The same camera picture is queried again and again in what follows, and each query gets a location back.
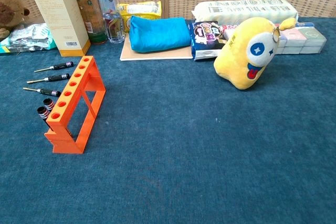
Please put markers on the orange tube rack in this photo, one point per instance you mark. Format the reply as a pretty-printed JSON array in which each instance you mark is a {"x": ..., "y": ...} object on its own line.
[{"x": 75, "y": 79}]

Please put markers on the pastel pocket tissue multipack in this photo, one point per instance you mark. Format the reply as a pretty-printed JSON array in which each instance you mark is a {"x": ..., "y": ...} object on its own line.
[{"x": 309, "y": 40}]

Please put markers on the silver wet wipes pack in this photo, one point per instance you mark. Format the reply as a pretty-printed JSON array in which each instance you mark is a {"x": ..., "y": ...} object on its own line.
[{"x": 29, "y": 36}]

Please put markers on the clear water bottle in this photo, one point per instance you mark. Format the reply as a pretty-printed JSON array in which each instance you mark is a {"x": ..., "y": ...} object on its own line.
[{"x": 110, "y": 11}]

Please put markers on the large white tissue pack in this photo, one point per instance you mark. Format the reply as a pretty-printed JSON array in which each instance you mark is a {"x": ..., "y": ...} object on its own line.
[{"x": 236, "y": 9}]

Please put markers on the green tea bottle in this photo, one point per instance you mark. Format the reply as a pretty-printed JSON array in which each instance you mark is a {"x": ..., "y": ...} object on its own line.
[{"x": 89, "y": 6}]

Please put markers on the tan flat board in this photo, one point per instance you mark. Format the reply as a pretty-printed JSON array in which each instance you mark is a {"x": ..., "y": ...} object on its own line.
[{"x": 157, "y": 55}]

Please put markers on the yellow plush toy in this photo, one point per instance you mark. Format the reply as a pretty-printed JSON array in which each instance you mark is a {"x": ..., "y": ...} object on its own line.
[{"x": 236, "y": 58}]

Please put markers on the brown capybara plush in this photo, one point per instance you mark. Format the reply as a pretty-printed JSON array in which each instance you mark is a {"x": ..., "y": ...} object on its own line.
[{"x": 9, "y": 11}]

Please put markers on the cream yellow carton box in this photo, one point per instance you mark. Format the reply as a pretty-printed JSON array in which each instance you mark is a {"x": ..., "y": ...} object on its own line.
[{"x": 57, "y": 11}]

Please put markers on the folded blue cloth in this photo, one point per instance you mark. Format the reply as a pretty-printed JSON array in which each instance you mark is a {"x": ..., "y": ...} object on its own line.
[{"x": 157, "y": 33}]

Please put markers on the yellow snack bag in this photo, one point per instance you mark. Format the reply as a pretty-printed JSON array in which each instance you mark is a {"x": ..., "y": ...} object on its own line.
[{"x": 141, "y": 9}]

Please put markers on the dark purple printed packet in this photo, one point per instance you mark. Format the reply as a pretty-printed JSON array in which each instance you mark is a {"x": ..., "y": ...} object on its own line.
[{"x": 206, "y": 35}]

